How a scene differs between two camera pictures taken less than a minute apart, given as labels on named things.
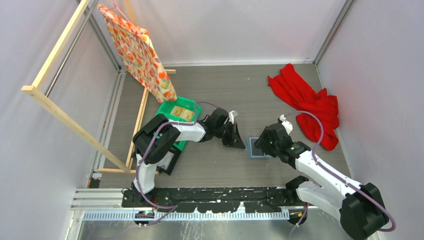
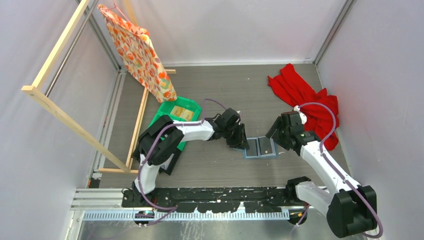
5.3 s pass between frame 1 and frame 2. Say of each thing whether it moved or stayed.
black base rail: stayed
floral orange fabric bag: stayed
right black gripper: moved
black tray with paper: stayed
